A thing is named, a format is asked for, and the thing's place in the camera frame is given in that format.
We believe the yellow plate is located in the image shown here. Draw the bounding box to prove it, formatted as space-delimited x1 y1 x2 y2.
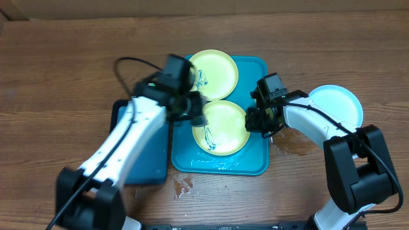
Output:
189 49 238 101
192 100 250 156

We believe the light blue plate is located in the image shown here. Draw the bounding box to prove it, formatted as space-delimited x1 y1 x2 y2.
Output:
309 85 364 127

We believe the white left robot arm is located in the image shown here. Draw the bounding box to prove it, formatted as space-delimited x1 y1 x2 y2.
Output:
47 54 206 230

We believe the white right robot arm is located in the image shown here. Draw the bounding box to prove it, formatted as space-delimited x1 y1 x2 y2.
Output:
245 73 404 230

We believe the teal serving tray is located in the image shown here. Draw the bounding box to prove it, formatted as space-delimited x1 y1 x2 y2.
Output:
171 56 269 176

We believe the dark blue water tray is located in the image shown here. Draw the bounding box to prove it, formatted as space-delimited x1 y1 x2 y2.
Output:
106 98 169 186

